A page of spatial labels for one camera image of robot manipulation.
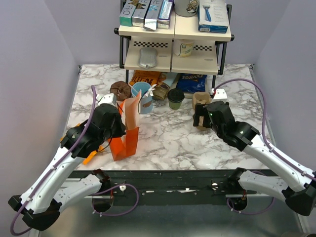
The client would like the olive brown small package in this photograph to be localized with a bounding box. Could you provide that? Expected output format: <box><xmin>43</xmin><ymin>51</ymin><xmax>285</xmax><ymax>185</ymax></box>
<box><xmin>153</xmin><ymin>83</ymin><xmax>170</xmax><ymax>100</ymax></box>

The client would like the silver blue toothpaste box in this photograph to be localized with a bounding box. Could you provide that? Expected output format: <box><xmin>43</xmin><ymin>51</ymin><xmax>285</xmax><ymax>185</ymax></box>
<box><xmin>144</xmin><ymin>0</ymin><xmax>163</xmax><ymax>31</ymax></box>

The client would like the orange snack bag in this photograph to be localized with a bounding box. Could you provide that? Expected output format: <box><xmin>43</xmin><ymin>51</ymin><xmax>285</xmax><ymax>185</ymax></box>
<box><xmin>129</xmin><ymin>70</ymin><xmax>166</xmax><ymax>86</ymax></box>

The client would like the white printed paper cup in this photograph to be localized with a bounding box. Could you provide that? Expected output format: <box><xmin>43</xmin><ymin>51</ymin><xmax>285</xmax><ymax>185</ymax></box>
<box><xmin>173</xmin><ymin>39</ymin><xmax>194</xmax><ymax>58</ymax></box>

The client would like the blue Doritos chip bag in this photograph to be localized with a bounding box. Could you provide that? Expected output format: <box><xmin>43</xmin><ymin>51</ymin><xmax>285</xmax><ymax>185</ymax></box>
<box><xmin>176</xmin><ymin>73</ymin><xmax>207</xmax><ymax>94</ymax></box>

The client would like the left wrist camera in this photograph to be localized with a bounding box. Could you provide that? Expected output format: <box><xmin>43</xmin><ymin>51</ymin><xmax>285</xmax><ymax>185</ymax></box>
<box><xmin>96</xmin><ymin>93</ymin><xmax>117</xmax><ymax>107</ymax></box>

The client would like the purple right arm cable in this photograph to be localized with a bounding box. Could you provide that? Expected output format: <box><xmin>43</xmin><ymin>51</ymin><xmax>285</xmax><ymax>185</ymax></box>
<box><xmin>212</xmin><ymin>78</ymin><xmax>316</xmax><ymax>215</ymax></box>

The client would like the grey cartoon mug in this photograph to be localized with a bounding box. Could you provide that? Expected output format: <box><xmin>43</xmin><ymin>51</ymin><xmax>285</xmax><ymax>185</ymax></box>
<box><xmin>174</xmin><ymin>0</ymin><xmax>199</xmax><ymax>17</ymax></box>

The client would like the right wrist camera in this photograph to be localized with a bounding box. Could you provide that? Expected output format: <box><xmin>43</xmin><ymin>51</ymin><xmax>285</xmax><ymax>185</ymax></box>
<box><xmin>211</xmin><ymin>88</ymin><xmax>228</xmax><ymax>103</ymax></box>

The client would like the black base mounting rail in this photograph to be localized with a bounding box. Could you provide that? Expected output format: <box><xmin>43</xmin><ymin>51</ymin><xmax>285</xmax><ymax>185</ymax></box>
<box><xmin>79</xmin><ymin>169</ymin><xmax>272</xmax><ymax>207</ymax></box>

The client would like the black plastic cup lid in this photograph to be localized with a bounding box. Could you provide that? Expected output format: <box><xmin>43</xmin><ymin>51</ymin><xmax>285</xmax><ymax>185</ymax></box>
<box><xmin>167</xmin><ymin>88</ymin><xmax>185</xmax><ymax>103</ymax></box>

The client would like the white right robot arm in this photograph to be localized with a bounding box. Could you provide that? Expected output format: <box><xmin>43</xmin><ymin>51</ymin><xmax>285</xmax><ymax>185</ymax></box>
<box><xmin>193</xmin><ymin>101</ymin><xmax>316</xmax><ymax>216</ymax></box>

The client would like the blue razor package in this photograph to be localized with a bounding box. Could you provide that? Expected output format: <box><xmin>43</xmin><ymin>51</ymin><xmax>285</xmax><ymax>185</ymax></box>
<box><xmin>198</xmin><ymin>0</ymin><xmax>229</xmax><ymax>34</ymax></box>

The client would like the orange snack packet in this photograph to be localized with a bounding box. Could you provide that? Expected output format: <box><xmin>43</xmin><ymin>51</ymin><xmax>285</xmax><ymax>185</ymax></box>
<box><xmin>61</xmin><ymin>121</ymin><xmax>106</xmax><ymax>164</ymax></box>

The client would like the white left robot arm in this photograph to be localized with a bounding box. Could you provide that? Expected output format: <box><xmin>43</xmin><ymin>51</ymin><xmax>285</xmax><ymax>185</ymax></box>
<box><xmin>8</xmin><ymin>103</ymin><xmax>125</xmax><ymax>231</ymax></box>

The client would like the cream two-tier shelf rack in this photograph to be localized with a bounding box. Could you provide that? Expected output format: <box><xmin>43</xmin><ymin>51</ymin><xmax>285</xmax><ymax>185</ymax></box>
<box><xmin>114</xmin><ymin>0</ymin><xmax>235</xmax><ymax>99</ymax></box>

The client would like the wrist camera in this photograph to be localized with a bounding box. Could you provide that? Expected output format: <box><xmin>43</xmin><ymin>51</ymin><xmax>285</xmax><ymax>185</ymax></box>
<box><xmin>96</xmin><ymin>93</ymin><xmax>117</xmax><ymax>107</ymax></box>
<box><xmin>211</xmin><ymin>88</ymin><xmax>228</xmax><ymax>103</ymax></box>

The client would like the brown and white pouch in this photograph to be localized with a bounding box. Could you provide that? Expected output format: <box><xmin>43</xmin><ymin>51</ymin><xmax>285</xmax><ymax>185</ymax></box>
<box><xmin>110</xmin><ymin>81</ymin><xmax>131</xmax><ymax>101</ymax></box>

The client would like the orange paper gift bag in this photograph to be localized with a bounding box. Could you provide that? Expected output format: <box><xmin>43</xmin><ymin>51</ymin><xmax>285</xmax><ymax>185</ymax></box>
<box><xmin>110</xmin><ymin>92</ymin><xmax>141</xmax><ymax>161</ymax></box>

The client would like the light blue cup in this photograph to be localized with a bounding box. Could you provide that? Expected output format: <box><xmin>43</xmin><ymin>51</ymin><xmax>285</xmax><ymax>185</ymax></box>
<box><xmin>131</xmin><ymin>82</ymin><xmax>154</xmax><ymax>115</ymax></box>

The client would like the green paper coffee cup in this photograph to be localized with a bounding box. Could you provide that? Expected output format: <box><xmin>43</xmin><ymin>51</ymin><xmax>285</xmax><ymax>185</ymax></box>
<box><xmin>168</xmin><ymin>100</ymin><xmax>182</xmax><ymax>110</ymax></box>

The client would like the purple white toothpaste box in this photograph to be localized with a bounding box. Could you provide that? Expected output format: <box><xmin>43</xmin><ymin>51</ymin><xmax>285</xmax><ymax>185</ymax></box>
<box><xmin>157</xmin><ymin>0</ymin><xmax>174</xmax><ymax>29</ymax></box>

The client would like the brown cardboard cup carrier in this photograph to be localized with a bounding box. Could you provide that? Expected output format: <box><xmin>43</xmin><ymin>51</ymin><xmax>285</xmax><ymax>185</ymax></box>
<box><xmin>192</xmin><ymin>92</ymin><xmax>212</xmax><ymax>129</ymax></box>

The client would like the teal toothpaste box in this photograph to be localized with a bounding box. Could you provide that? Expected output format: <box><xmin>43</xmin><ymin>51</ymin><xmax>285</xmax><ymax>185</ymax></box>
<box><xmin>119</xmin><ymin>0</ymin><xmax>139</xmax><ymax>27</ymax></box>

